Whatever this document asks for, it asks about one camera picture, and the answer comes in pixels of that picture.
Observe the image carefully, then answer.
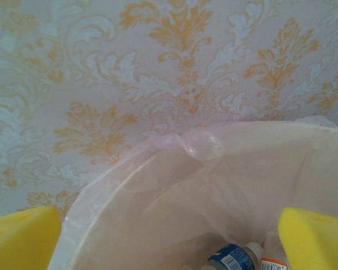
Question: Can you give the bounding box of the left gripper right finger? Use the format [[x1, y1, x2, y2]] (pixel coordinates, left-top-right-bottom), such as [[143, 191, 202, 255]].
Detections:
[[278, 207, 338, 270]]

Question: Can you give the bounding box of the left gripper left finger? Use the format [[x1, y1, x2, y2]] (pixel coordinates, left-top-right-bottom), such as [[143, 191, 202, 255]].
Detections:
[[0, 205, 64, 270]]

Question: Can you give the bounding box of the orange label clear bottle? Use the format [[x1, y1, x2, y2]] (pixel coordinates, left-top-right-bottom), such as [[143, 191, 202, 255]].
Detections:
[[260, 253, 290, 270]]

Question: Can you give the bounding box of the blue label water bottle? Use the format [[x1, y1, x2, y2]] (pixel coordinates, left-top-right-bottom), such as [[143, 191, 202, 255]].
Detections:
[[207, 241, 264, 270]]

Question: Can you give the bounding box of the cream plastic waste bin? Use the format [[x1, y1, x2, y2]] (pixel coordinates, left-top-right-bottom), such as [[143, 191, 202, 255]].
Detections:
[[73, 120, 338, 270]]

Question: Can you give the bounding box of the bin with pink liner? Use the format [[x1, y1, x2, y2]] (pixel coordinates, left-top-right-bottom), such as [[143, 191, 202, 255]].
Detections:
[[46, 115, 338, 270]]

